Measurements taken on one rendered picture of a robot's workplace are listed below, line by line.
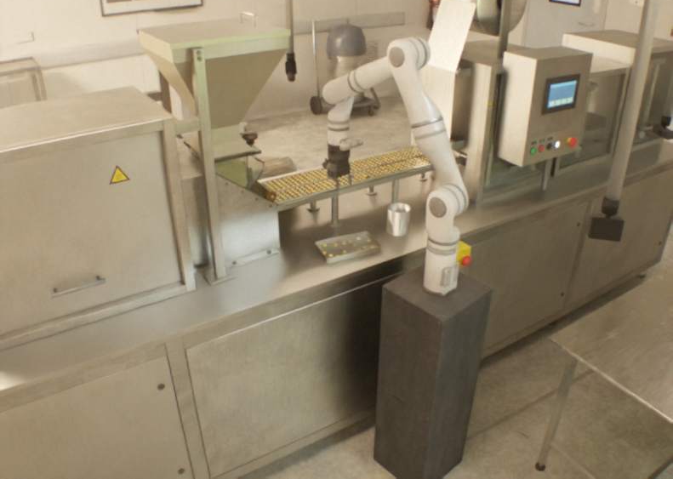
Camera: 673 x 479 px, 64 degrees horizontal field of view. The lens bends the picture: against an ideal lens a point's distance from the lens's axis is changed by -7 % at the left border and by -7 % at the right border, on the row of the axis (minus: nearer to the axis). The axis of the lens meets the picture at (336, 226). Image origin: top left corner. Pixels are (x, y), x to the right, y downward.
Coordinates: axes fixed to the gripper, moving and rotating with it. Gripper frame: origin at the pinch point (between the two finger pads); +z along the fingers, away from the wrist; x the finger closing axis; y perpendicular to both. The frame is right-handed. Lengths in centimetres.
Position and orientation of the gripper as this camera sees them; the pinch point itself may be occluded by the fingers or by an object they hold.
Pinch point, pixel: (343, 194)
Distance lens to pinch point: 192.8
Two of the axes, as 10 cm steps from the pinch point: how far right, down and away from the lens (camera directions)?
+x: -7.4, 3.1, -5.9
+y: -6.7, -3.5, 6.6
